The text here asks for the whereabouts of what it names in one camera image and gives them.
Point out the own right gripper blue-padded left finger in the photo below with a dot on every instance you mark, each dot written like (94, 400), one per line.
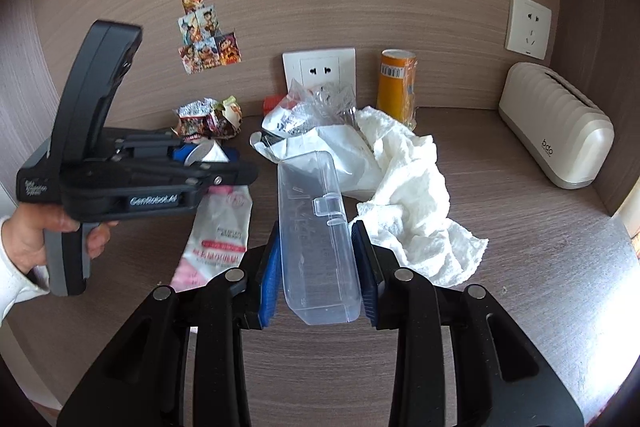
(138, 378)

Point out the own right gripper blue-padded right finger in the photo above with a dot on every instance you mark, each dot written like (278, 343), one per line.
(502, 379)

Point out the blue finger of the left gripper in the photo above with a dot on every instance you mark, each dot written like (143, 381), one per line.
(204, 152)
(203, 174)

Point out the colourful snack wrapper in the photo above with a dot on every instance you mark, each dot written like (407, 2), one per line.
(208, 119)

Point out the pink white plastic packet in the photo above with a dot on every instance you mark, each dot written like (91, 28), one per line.
(218, 239)

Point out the white plastic bag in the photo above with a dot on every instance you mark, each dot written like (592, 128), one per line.
(321, 119)

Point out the clear plastic box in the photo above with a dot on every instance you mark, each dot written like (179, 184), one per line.
(319, 273)

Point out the white paper towel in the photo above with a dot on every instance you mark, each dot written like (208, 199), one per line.
(409, 211)

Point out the orange cylindrical can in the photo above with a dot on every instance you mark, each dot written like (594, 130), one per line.
(396, 86)

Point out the white sleeve forearm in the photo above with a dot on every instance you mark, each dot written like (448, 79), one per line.
(17, 287)

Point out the person's left hand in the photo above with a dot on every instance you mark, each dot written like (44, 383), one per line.
(22, 234)

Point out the small red object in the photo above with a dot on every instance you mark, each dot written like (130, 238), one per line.
(270, 103)

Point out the white ribbed appliance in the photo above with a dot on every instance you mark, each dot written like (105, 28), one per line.
(566, 133)

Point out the cartoon stickers on wall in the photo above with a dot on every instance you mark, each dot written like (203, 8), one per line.
(204, 45)

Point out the white wall socket centre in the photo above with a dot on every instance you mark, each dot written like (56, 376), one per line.
(314, 68)

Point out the white wall socket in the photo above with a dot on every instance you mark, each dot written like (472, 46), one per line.
(314, 68)
(528, 28)

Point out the white wall socket right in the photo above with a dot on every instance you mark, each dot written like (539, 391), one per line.
(528, 28)

